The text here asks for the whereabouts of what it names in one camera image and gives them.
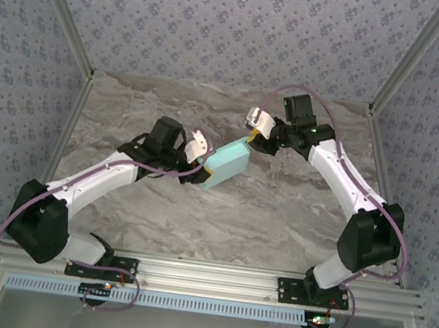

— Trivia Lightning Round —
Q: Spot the mint green paper box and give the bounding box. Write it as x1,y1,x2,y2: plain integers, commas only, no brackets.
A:
199,132,254,196

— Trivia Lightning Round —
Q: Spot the small circuit board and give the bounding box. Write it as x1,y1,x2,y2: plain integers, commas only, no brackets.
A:
305,312,337,328
77,279,115,305

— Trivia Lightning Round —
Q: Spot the aluminium side rail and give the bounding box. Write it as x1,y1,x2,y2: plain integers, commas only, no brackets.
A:
344,103,430,290
12,62,96,246

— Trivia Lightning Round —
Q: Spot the wide aluminium base rail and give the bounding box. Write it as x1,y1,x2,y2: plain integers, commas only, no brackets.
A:
0,234,429,326

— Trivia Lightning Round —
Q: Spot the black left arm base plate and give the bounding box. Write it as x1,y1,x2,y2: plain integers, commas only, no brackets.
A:
63,249,140,285

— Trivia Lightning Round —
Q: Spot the light blue slotted cable duct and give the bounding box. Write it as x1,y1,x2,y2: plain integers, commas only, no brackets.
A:
3,270,333,328

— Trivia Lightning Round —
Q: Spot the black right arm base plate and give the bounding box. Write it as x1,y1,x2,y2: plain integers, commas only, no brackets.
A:
274,275,352,314

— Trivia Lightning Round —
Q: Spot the aluminium frame post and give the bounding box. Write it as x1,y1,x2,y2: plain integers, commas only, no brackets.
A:
13,0,105,76
367,0,439,121

